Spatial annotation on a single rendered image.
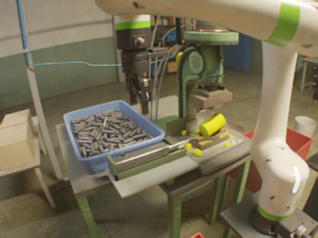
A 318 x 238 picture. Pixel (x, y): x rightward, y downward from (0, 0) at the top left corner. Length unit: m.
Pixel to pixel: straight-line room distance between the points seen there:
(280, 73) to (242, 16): 0.28
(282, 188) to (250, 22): 0.43
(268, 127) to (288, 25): 0.36
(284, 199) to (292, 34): 0.43
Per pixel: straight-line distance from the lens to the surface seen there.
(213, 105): 0.89
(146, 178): 0.80
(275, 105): 0.68
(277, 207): 0.68
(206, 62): 0.85
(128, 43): 0.55
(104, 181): 0.89
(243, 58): 7.13
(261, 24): 0.44
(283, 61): 0.65
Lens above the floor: 1.51
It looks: 25 degrees down
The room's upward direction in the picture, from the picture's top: 3 degrees counter-clockwise
